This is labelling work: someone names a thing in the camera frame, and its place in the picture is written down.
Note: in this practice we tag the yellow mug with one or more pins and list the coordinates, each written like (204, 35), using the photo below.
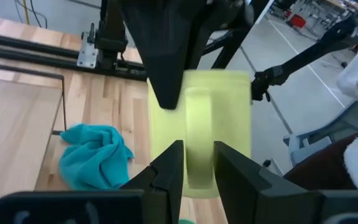
(228, 109)

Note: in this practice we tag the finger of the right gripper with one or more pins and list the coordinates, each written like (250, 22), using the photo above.
(163, 46)

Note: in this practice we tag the teal cloth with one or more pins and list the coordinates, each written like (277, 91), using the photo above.
(92, 155)

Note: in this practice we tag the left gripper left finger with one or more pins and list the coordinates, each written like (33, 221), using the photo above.
(160, 193)

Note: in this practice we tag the silver metal bracket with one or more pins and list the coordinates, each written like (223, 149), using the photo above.
(87, 53)

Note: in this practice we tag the black background robot arm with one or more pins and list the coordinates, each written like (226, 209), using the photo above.
(306, 56)

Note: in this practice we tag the grey chair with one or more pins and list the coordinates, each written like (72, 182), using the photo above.
(309, 146)

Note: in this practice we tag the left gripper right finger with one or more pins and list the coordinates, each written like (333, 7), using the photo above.
(244, 193)

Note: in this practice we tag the red bin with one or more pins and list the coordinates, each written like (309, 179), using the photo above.
(297, 21)

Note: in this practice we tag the black metal rig frame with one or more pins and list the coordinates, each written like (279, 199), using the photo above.
(228, 53)

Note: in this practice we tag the wooden shelf black metal frame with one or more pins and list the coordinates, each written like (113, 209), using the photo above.
(11, 124)

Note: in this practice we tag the green plastic cup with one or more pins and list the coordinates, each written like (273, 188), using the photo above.
(186, 221)

